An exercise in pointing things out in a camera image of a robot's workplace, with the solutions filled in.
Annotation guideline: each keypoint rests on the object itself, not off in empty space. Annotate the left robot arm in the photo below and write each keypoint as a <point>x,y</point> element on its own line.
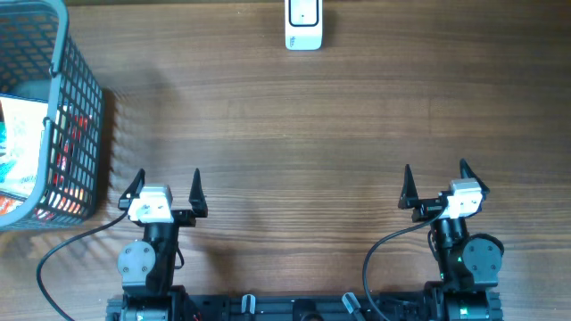
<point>147,266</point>

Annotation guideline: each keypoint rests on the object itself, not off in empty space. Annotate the grey plastic mesh basket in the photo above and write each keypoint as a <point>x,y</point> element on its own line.
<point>39,54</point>

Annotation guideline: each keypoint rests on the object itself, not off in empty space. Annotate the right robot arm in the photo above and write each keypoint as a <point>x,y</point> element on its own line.
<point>469,264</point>

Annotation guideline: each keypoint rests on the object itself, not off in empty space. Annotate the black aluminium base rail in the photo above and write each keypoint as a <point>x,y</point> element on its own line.
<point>303,307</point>

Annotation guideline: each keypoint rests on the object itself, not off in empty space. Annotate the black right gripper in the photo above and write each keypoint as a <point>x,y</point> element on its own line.
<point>426,208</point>

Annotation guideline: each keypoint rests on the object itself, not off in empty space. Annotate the white cream snack bag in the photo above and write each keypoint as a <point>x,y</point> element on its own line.
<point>22,130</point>

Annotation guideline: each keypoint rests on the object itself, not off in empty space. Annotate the white barcode scanner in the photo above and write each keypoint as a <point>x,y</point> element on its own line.
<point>303,24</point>

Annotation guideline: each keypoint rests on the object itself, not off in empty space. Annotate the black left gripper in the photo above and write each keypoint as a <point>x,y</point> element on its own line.
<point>186,218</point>

